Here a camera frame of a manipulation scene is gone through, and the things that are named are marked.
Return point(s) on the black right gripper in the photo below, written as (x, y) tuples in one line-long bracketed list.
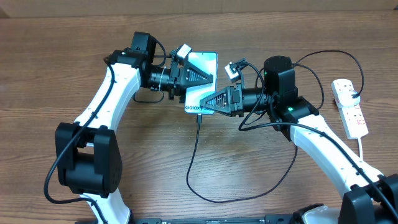
[(230, 104)]

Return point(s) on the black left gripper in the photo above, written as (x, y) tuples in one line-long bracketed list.
[(178, 81)]

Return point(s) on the blue Galaxy smartphone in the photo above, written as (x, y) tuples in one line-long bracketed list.
[(208, 63)]

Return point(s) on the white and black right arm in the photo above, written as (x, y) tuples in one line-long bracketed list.
[(367, 195)]

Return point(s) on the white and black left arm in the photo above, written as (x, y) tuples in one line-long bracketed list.
[(88, 158)]

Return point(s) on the white charger plug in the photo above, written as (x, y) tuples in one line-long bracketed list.
[(347, 99)]

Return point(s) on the white power strip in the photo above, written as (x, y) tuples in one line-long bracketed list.
[(352, 117)]

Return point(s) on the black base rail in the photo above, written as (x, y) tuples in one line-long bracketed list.
[(267, 219)]

